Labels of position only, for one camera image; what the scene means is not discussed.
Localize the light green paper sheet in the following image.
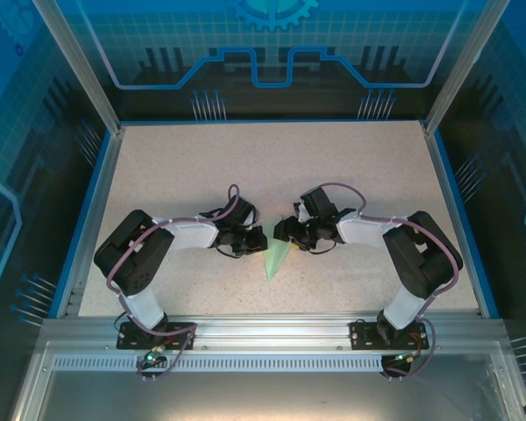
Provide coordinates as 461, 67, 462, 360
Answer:
262, 214, 297, 282

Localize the small board with green light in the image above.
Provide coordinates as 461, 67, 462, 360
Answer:
380, 352, 423, 383
135, 348, 167, 383

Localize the aluminium mounting rail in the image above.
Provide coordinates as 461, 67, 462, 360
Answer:
40, 314, 508, 354

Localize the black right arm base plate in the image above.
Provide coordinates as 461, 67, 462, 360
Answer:
349, 320, 430, 351

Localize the slotted grey cable duct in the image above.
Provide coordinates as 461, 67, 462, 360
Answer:
52, 355, 385, 373

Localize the aluminium side rail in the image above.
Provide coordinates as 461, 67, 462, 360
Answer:
54, 126, 127, 319
420, 122, 486, 318

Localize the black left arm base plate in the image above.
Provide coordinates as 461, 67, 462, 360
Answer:
116, 322, 197, 351

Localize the aluminium frame post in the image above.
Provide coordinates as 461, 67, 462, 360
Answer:
422, 0, 503, 135
31, 0, 126, 135

